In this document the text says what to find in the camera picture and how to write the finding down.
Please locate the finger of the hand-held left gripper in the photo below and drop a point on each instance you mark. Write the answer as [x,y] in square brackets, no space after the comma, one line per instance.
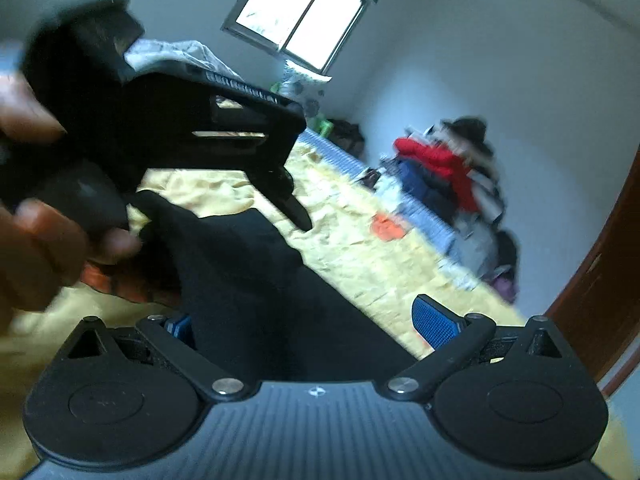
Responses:
[290,200]

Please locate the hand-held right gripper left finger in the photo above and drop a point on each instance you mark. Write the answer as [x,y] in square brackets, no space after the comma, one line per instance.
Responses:
[177,329]

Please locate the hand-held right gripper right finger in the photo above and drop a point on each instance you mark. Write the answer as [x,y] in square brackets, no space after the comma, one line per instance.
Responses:
[437,322]

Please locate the black pants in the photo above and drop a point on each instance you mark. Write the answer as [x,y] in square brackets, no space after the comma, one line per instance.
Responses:
[280,310]

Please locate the person's left hand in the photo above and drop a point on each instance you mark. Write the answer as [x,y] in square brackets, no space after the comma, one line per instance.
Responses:
[35,255]

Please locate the white crumpled blanket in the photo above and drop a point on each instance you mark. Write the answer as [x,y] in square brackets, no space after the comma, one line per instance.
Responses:
[185,57]

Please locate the yellow floral bedsheet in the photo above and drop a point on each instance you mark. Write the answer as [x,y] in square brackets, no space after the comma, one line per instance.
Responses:
[350,240]

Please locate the purple bag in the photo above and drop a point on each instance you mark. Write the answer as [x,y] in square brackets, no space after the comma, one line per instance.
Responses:
[505,289]

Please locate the black white printed cloth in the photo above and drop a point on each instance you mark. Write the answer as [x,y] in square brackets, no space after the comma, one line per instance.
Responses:
[369,177]

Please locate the green plastic chair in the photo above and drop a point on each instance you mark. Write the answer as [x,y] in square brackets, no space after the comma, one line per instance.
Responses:
[324,125]

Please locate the grey cloth bundle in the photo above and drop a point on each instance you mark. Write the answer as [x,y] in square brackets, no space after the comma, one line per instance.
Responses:
[475,245]

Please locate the black bag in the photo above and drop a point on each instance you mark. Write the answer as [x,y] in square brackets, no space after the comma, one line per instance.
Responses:
[347,135]

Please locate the black backpack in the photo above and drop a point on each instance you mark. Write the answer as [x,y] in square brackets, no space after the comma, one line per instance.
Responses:
[507,255]

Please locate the white floral pillow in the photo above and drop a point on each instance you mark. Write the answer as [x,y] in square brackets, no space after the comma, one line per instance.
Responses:
[302,87]

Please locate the navy padded jacket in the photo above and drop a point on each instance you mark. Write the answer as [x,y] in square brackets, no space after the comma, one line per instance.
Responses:
[425,192]

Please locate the red padded jacket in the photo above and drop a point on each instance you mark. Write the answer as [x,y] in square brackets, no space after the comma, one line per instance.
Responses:
[445,165]

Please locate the brown wooden door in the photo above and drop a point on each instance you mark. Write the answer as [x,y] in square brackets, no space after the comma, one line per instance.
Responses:
[600,280]

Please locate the sliding glass window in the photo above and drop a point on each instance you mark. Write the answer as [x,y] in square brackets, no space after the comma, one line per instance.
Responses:
[300,10]

